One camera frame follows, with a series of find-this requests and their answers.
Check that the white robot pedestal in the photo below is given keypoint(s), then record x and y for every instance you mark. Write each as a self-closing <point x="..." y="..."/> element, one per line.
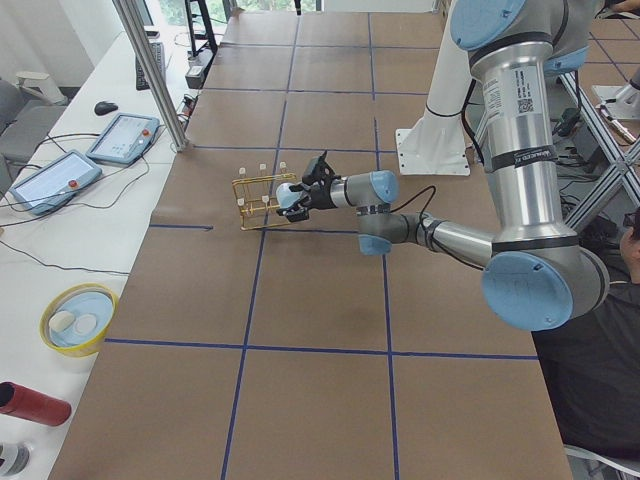
<point x="436" y="145"/>

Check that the yellow bowl with blue plate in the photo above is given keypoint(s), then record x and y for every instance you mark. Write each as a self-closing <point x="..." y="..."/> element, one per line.
<point x="75" y="323"/>

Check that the red bottle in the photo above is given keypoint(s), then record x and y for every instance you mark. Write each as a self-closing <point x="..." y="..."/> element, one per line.
<point x="21" y="402"/>

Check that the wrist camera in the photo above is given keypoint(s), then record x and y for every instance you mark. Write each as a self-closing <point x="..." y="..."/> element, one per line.
<point x="318" y="171"/>

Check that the far teach pendant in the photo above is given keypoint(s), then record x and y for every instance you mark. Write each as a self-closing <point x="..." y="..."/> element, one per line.
<point x="124" y="140"/>

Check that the aluminium frame post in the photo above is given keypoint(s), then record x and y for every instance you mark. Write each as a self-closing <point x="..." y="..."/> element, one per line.
<point x="134" y="28"/>

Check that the black computer mouse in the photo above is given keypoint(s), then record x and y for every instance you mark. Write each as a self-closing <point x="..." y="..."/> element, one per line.
<point x="102" y="108"/>

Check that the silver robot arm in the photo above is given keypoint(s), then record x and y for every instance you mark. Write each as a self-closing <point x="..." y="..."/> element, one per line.
<point x="535" y="274"/>

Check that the light blue plastic cup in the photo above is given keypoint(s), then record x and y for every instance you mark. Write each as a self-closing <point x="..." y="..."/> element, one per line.
<point x="286" y="196"/>

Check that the gold wire cup holder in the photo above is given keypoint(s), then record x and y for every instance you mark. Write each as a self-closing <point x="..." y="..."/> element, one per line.
<point x="256" y="196"/>

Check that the near teach pendant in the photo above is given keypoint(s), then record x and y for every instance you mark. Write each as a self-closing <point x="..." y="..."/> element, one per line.
<point x="54" y="185"/>

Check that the seated person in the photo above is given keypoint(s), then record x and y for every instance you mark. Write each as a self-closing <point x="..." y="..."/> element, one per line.
<point x="591" y="366"/>

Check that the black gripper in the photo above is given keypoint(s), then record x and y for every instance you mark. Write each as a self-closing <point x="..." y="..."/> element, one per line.
<point x="320" y="198"/>

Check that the teach pendant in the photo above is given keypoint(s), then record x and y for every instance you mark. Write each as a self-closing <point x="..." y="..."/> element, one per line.
<point x="124" y="140"/>
<point x="54" y="185"/>

